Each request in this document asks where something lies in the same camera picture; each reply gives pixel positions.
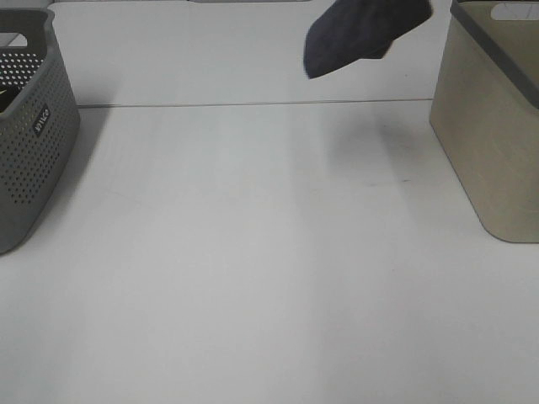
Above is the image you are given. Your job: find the beige plastic basket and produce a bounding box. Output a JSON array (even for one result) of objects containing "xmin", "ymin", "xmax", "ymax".
[{"xmin": 430, "ymin": 1, "xmax": 538, "ymax": 243}]

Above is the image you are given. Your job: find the dark grey towel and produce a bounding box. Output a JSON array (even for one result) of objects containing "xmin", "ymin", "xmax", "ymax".
[{"xmin": 303, "ymin": 0, "xmax": 433, "ymax": 78}]

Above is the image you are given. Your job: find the grey perforated plastic basket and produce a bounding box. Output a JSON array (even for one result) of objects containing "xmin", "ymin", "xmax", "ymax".
[{"xmin": 1, "ymin": 8, "xmax": 81, "ymax": 253}]

